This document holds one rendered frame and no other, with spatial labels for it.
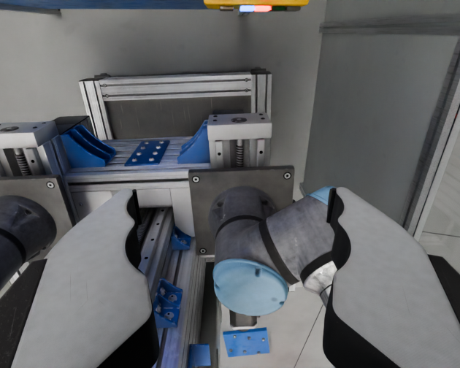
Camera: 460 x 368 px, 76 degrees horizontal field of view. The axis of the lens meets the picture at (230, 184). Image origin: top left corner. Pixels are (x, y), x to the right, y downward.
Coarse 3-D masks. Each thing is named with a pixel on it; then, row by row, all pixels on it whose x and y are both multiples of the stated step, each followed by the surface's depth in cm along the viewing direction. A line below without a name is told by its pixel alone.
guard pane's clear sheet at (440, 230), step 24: (456, 120) 60; (456, 144) 60; (456, 168) 60; (432, 192) 67; (456, 192) 60; (432, 216) 67; (456, 216) 60; (432, 240) 67; (456, 240) 60; (456, 264) 60
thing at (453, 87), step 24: (336, 24) 120; (360, 24) 98; (384, 24) 84; (456, 48) 58; (456, 72) 58; (456, 96) 58; (432, 120) 64; (432, 144) 65; (432, 168) 66; (408, 216) 73
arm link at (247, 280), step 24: (216, 240) 55; (240, 240) 49; (264, 240) 46; (216, 264) 48; (240, 264) 44; (264, 264) 45; (216, 288) 47; (240, 288) 45; (264, 288) 45; (240, 312) 48; (264, 312) 47
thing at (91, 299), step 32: (128, 192) 11; (96, 224) 9; (128, 224) 9; (64, 256) 8; (96, 256) 8; (128, 256) 9; (64, 288) 7; (96, 288) 7; (128, 288) 7; (32, 320) 6; (64, 320) 6; (96, 320) 6; (128, 320) 6; (32, 352) 6; (64, 352) 6; (96, 352) 6; (128, 352) 6
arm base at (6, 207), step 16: (0, 208) 59; (16, 208) 60; (32, 208) 62; (0, 224) 57; (16, 224) 59; (32, 224) 61; (48, 224) 64; (16, 240) 57; (32, 240) 60; (48, 240) 65; (32, 256) 64
